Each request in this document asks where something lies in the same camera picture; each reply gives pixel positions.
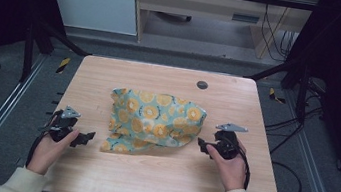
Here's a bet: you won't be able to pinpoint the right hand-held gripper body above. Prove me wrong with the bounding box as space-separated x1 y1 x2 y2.
208 120 250 163

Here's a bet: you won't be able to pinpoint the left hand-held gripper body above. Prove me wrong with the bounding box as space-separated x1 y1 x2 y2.
36 101 84 147

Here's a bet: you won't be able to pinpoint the teal cloth with orange circles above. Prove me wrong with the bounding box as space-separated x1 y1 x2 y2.
99 85 210 166

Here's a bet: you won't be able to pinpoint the person's right hand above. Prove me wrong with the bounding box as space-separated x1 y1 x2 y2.
200 137 253 192

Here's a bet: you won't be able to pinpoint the person's left hand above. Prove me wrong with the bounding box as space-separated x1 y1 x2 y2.
24 123 81 180

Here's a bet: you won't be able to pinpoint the grey round table grommet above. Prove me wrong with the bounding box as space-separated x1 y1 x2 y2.
195 80 210 91

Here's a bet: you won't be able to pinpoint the light wooden desk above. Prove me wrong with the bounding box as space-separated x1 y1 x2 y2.
125 0 321 67

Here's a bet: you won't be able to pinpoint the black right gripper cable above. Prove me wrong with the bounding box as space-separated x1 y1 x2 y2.
219 135 256 192

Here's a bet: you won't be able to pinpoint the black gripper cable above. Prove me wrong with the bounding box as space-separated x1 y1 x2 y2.
219 135 256 192
24 105 63 172

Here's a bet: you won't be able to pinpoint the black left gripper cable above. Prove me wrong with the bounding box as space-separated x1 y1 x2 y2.
24 105 63 172

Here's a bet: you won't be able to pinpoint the yellow-handled tool left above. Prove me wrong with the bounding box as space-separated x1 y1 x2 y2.
56 55 73 76

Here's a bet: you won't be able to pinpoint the yellow-handled tool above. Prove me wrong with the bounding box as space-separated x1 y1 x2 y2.
56 55 73 76
267 87 288 105

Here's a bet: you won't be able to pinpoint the black floor cables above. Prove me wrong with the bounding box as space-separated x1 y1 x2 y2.
255 71 330 192

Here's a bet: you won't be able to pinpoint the yellow-handled tool right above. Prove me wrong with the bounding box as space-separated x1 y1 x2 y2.
267 87 288 105

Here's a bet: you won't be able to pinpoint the black frame stand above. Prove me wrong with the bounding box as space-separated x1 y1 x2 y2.
18 16 96 92
240 51 316 124

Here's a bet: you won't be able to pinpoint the black hanging cables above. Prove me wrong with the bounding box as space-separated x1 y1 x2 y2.
254 0 302 65

